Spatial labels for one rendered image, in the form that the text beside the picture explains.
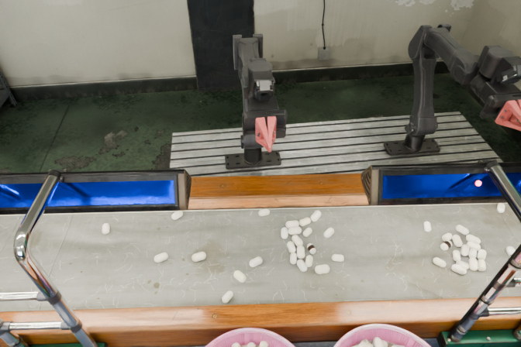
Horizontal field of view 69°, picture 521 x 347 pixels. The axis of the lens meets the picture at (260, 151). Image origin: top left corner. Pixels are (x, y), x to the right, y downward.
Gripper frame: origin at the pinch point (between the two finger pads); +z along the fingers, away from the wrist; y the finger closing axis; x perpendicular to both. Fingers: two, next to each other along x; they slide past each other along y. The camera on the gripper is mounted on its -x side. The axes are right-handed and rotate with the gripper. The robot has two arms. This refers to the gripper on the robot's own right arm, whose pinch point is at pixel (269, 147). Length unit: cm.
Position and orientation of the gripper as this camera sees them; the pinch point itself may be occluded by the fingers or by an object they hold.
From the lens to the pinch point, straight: 82.2
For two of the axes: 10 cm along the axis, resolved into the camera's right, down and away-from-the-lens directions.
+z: 1.2, 6.8, -7.2
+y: 9.9, -0.8, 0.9
